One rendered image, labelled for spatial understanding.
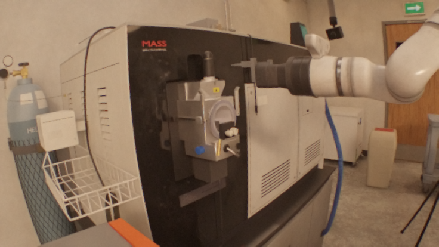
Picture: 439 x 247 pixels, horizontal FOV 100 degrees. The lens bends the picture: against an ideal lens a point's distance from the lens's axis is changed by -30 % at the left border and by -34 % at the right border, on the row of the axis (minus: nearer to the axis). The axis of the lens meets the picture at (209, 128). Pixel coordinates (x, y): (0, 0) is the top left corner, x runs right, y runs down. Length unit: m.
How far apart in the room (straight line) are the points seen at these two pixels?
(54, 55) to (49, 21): 0.23
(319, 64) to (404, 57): 0.15
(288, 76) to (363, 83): 0.14
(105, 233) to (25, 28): 1.49
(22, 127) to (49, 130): 0.48
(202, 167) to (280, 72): 0.31
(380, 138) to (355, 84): 2.66
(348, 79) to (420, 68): 0.12
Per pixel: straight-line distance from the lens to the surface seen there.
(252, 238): 0.95
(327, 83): 0.43
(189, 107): 0.60
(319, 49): 0.45
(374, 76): 0.45
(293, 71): 0.46
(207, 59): 0.61
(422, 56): 0.41
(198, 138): 0.59
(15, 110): 1.27
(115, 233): 0.32
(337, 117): 3.76
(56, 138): 0.81
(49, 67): 1.66
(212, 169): 0.63
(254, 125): 0.86
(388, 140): 3.07
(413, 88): 0.40
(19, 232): 1.81
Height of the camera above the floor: 1.30
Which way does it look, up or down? 11 degrees down
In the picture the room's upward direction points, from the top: 4 degrees counter-clockwise
